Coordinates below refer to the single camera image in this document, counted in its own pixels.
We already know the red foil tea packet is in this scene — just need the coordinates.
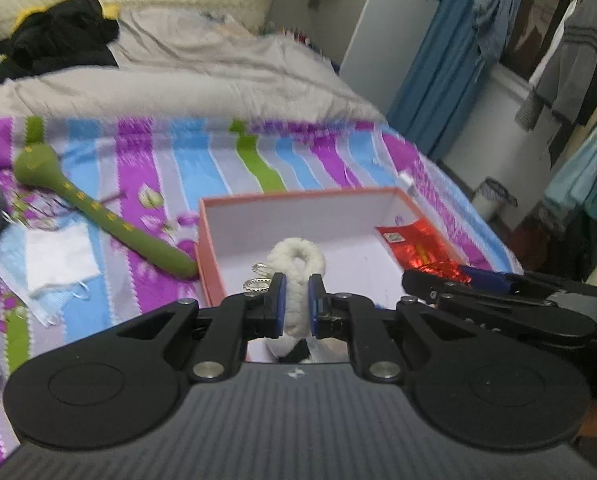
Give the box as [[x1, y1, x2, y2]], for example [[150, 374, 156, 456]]
[[375, 219, 471, 284]]

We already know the blue face mask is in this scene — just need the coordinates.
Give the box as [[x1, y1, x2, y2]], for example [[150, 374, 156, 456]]
[[0, 222, 101, 326]]

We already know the small panda plush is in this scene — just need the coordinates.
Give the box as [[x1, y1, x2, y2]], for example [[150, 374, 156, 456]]
[[246, 336, 349, 364]]

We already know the orange cardboard box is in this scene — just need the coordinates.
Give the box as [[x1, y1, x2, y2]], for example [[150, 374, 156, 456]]
[[196, 188, 441, 309]]

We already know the white rope ring toy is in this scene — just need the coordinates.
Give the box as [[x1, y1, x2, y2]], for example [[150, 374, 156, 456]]
[[243, 237, 327, 339]]

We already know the white waste bin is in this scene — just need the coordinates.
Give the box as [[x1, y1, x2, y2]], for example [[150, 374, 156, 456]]
[[472, 178, 517, 222]]

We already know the hanging grey sweater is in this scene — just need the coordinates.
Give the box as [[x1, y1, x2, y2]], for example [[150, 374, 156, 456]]
[[515, 0, 597, 131]]

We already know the striped colourful bed sheet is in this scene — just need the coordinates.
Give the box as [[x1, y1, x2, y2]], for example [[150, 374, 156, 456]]
[[0, 115, 525, 474]]

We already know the green plush massage stick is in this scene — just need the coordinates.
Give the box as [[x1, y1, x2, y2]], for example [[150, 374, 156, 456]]
[[13, 143, 199, 280]]

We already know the blue curtain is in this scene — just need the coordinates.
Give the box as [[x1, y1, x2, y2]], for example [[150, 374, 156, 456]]
[[387, 0, 486, 162]]

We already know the hanging denim shirt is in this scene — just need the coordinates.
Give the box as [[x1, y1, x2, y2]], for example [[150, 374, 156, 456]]
[[473, 0, 522, 66]]

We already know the grey wardrobe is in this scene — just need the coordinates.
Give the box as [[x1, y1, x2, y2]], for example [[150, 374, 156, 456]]
[[267, 0, 441, 114]]

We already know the grey duvet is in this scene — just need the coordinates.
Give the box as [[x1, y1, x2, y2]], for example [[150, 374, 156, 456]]
[[0, 6, 384, 122]]

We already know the black clothes pile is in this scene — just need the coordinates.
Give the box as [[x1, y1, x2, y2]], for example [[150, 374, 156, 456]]
[[0, 0, 120, 84]]

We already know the yellow pillow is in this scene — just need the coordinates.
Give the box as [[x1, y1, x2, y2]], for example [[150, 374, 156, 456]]
[[15, 0, 120, 26]]

